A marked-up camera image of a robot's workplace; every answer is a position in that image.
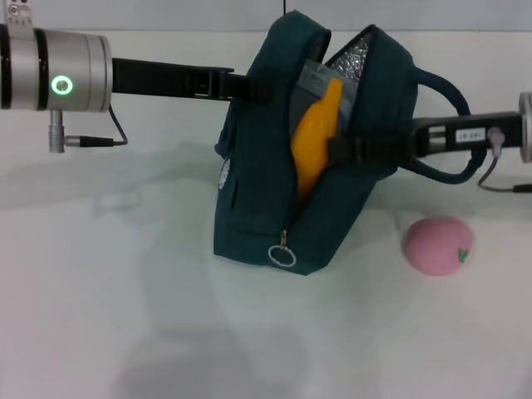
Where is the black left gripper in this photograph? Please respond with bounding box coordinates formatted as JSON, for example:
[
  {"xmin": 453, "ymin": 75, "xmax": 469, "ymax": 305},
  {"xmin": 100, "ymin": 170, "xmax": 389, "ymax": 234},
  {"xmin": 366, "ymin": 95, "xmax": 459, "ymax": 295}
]
[{"xmin": 111, "ymin": 57, "xmax": 278, "ymax": 105}]

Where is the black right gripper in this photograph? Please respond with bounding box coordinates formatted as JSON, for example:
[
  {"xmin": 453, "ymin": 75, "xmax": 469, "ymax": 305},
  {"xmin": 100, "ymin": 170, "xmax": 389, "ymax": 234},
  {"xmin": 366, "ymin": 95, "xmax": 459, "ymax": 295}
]
[{"xmin": 327, "ymin": 111, "xmax": 525, "ymax": 167}]

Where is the yellow banana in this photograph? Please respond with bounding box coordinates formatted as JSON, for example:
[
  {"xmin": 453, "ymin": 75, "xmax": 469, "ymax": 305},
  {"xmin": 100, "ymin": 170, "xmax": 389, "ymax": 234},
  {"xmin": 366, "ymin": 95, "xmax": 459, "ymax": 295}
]
[{"xmin": 289, "ymin": 78, "xmax": 344, "ymax": 209}]

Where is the clear blue-rimmed plastic container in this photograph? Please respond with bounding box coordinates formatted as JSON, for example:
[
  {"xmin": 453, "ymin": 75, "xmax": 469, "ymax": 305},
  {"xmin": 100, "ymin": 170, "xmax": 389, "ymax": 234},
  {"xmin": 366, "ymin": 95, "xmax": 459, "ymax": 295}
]
[{"xmin": 297, "ymin": 60, "xmax": 358, "ymax": 134}]

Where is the dark teal insulated bag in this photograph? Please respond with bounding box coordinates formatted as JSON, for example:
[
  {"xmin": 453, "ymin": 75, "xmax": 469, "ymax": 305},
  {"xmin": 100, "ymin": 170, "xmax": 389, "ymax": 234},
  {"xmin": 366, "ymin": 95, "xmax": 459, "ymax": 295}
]
[{"xmin": 214, "ymin": 10, "xmax": 487, "ymax": 276}]

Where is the pink toy peach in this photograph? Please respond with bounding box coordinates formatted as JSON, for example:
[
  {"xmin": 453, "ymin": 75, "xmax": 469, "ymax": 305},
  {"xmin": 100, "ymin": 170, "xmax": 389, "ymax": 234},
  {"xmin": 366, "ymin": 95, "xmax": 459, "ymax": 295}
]
[{"xmin": 402, "ymin": 214, "xmax": 475, "ymax": 276}]

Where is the right arm connector cable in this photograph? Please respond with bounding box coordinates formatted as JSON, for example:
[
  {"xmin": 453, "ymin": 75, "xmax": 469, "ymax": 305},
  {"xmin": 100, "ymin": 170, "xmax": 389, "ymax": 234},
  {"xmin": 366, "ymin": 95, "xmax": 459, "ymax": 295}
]
[{"xmin": 473, "ymin": 126, "xmax": 532, "ymax": 195}]

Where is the arm connector cable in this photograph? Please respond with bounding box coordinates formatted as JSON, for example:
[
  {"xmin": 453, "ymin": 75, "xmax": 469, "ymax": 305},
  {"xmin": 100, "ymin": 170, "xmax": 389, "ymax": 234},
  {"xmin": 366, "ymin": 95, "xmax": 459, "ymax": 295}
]
[
  {"xmin": 473, "ymin": 126, "xmax": 532, "ymax": 195},
  {"xmin": 48, "ymin": 106, "xmax": 128, "ymax": 154}
]

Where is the left arm connector cable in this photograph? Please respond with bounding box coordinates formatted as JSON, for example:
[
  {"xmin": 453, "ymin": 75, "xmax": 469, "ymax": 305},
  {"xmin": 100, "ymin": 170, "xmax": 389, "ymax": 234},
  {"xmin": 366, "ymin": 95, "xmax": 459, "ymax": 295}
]
[{"xmin": 48, "ymin": 106, "xmax": 128, "ymax": 154}]

